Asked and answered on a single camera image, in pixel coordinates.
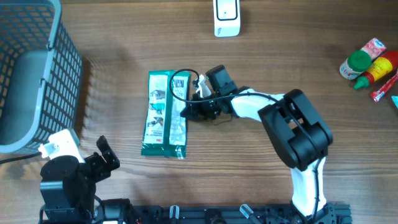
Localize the green foil snack bag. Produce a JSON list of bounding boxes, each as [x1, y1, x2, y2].
[[141, 70, 190, 159]]

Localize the green lid clear jar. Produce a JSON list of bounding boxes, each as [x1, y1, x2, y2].
[[339, 50, 372, 80]]

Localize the red stick sachet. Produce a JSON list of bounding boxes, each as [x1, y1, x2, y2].
[[370, 72, 397, 102]]

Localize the red white tissue packet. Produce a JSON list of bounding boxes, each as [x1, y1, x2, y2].
[[361, 38, 387, 60]]

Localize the red sauce bottle green cap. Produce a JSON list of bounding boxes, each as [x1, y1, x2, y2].
[[354, 50, 397, 90]]

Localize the light teal small packet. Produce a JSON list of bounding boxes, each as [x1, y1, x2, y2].
[[391, 96, 398, 108]]

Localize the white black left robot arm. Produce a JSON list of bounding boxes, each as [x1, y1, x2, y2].
[[39, 136, 142, 224]]

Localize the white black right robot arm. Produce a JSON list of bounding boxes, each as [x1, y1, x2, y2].
[[180, 65, 333, 223]]

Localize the white barcode scanner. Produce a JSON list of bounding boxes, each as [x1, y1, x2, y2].
[[213, 0, 241, 37]]

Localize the grey plastic mesh basket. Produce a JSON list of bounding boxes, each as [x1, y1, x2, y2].
[[1, 0, 83, 154]]

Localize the black right camera cable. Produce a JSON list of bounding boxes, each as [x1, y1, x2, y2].
[[169, 68, 327, 218]]

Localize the black camera cable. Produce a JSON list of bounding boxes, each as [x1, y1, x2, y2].
[[0, 152, 42, 166], [169, 68, 327, 218]]

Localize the black left camera cable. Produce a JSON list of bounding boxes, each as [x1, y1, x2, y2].
[[0, 152, 42, 166]]

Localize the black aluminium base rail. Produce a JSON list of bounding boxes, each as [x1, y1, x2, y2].
[[133, 203, 353, 224]]

